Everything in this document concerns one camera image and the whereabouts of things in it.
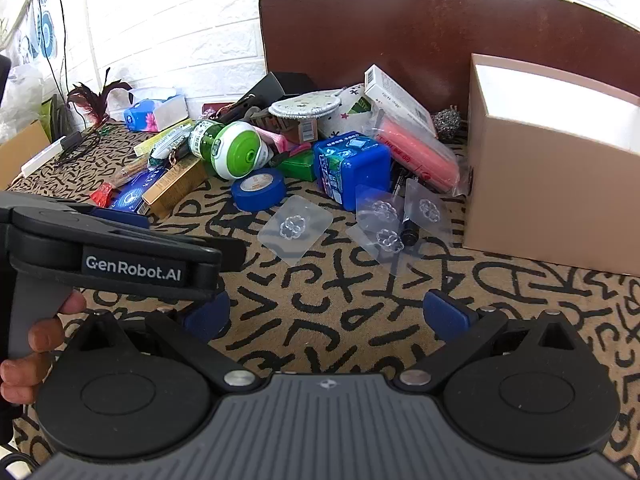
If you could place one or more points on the green small box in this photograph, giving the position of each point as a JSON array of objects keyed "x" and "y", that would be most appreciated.
[{"x": 297, "y": 166}]

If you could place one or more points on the pink sticks plastic packet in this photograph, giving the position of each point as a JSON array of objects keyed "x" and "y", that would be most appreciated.
[{"x": 420, "y": 152}]

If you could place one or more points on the dark blue flat box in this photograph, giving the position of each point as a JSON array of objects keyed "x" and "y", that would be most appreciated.
[{"x": 135, "y": 192}]

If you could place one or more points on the brown patterned cloth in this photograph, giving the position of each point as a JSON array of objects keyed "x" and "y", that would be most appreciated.
[{"x": 325, "y": 300}]

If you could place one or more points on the beige cardboard box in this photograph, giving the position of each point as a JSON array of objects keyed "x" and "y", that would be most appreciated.
[{"x": 540, "y": 185}]

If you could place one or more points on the blue swirl wall sticker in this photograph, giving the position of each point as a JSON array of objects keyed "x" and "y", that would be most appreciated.
[{"x": 45, "y": 27}]

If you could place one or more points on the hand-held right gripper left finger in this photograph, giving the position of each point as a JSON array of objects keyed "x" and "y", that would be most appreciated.
[{"x": 207, "y": 315}]

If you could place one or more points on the black open box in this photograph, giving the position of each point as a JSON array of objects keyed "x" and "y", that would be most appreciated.
[{"x": 280, "y": 85}]

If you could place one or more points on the blue tape roll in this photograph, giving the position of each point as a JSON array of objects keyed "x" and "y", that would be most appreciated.
[{"x": 257, "y": 190}]

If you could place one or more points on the white plastic bag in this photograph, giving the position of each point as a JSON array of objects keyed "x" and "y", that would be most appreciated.
[{"x": 20, "y": 95}]

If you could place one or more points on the pink white packet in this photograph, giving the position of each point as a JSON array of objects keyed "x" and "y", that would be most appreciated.
[{"x": 280, "y": 140}]

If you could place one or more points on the black cylinder pen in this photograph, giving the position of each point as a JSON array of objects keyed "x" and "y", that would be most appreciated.
[{"x": 409, "y": 225}]

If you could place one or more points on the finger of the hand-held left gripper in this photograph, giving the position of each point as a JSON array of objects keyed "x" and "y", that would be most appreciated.
[
  {"x": 120, "y": 216},
  {"x": 232, "y": 250}
]

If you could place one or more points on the brown wooden headboard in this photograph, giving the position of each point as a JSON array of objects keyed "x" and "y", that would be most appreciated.
[{"x": 400, "y": 30}]

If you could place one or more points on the steel wool scrubber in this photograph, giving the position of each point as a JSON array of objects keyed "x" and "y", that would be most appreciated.
[{"x": 446, "y": 122}]

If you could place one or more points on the blue plastic box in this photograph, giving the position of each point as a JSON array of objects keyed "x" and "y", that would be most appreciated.
[{"x": 355, "y": 165}]

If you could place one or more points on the white slim box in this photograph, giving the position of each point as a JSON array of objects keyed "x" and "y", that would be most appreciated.
[{"x": 45, "y": 157}]

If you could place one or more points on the red wrapper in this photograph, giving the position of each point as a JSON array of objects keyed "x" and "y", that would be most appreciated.
[{"x": 104, "y": 195}]

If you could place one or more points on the white green round heater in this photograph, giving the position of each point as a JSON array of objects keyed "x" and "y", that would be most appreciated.
[{"x": 240, "y": 151}]

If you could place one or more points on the clear adhesive hook pad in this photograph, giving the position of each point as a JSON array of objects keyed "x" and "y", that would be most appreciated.
[
  {"x": 427, "y": 208},
  {"x": 295, "y": 230},
  {"x": 377, "y": 207},
  {"x": 382, "y": 241}
]

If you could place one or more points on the brown cardboard carton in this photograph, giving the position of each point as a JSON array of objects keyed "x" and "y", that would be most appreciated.
[{"x": 22, "y": 152}]

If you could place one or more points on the yellow green packet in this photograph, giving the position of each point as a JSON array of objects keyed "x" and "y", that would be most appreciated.
[{"x": 162, "y": 137}]

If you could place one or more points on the white long carton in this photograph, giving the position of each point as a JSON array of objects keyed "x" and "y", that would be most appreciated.
[{"x": 400, "y": 97}]

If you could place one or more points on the brown sticks packet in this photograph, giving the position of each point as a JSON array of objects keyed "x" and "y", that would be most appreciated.
[{"x": 127, "y": 172}]

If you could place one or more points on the person's left hand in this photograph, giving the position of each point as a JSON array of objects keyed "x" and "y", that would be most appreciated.
[{"x": 20, "y": 380}]

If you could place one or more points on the white star print cloth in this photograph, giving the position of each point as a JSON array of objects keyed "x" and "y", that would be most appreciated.
[{"x": 350, "y": 120}]

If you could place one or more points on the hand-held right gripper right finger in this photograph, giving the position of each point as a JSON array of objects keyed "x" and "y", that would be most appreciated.
[{"x": 446, "y": 314}]

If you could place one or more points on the small brown carton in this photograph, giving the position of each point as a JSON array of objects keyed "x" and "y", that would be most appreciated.
[{"x": 306, "y": 131}]

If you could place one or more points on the blue floral tissue packet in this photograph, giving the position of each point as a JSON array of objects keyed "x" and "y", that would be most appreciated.
[{"x": 150, "y": 115}]

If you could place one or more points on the gold flat box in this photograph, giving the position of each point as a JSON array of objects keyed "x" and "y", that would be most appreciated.
[{"x": 175, "y": 187}]

